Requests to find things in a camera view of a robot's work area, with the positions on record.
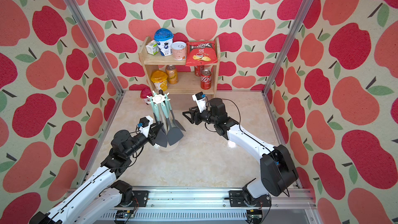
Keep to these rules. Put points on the red lid small cup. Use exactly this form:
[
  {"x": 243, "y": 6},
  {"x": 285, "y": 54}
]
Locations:
[{"x": 145, "y": 94}]

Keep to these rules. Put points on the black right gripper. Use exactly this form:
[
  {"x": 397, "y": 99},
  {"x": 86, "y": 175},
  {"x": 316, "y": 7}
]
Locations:
[{"x": 195, "y": 114}]

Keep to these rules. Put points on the red chips bag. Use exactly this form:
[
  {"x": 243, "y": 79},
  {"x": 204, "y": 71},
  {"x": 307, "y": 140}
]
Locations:
[{"x": 201, "y": 53}]

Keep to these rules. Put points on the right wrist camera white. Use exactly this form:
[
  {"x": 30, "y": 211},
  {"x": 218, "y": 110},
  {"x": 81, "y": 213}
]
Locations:
[{"x": 200, "y": 100}]

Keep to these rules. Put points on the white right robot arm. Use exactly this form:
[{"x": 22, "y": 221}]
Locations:
[{"x": 277, "y": 169}]

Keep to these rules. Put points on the aluminium frame post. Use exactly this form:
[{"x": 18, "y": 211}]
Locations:
[
  {"x": 93, "y": 43},
  {"x": 294, "y": 29}
]

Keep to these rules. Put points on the red cola can front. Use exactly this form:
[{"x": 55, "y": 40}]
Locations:
[{"x": 206, "y": 77}]

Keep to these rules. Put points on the grey slotted spatula green handle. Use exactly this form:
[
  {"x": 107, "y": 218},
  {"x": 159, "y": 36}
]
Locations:
[{"x": 174, "y": 134}]

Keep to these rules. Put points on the orange soda can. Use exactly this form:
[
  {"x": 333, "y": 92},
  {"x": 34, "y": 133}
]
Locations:
[{"x": 172, "y": 74}]

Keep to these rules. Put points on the red cola can back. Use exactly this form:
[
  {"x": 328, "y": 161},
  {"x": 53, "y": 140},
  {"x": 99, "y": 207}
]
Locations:
[{"x": 198, "y": 70}]

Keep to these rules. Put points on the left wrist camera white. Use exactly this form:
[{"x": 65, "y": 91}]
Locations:
[{"x": 144, "y": 125}]

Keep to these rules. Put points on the pink tin can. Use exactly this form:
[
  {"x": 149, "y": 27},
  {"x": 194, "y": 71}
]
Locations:
[{"x": 179, "y": 50}]

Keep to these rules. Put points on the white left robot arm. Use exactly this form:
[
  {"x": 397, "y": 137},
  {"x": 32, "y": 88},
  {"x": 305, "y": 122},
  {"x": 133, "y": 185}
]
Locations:
[{"x": 105, "y": 190}]

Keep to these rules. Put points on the blue lid yogurt cup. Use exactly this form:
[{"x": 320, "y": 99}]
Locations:
[{"x": 164, "y": 40}]

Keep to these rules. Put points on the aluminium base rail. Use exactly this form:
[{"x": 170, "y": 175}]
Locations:
[{"x": 176, "y": 205}]

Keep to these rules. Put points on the aluminium frame post right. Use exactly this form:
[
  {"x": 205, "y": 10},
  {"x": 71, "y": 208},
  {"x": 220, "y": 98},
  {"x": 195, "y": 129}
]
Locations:
[{"x": 294, "y": 29}]

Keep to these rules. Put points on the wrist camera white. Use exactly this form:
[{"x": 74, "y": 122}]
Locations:
[
  {"x": 144, "y": 125},
  {"x": 200, "y": 100}
]

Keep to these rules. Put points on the yellow mango cup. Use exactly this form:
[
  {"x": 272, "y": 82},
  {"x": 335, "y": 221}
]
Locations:
[{"x": 160, "y": 80}]

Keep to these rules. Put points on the small white green carton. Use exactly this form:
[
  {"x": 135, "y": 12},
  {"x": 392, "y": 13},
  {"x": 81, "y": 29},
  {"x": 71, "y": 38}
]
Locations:
[{"x": 152, "y": 47}]

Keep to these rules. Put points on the red cola can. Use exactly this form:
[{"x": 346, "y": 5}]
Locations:
[
  {"x": 206, "y": 77},
  {"x": 198, "y": 70}
]

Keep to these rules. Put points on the wooden two-tier shelf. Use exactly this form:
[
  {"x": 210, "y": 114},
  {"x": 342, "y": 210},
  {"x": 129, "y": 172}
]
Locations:
[{"x": 188, "y": 83}]

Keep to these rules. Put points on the grey turner green handle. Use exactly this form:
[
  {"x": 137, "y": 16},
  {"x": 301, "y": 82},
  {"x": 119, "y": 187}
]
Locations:
[{"x": 175, "y": 122}]

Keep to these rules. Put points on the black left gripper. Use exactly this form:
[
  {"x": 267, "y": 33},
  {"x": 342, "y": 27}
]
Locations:
[{"x": 151, "y": 136}]

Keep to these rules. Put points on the aluminium frame post left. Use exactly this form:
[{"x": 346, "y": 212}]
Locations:
[{"x": 93, "y": 43}]

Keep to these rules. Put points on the white utensil rack stand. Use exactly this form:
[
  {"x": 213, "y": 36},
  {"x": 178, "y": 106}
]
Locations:
[{"x": 158, "y": 98}]

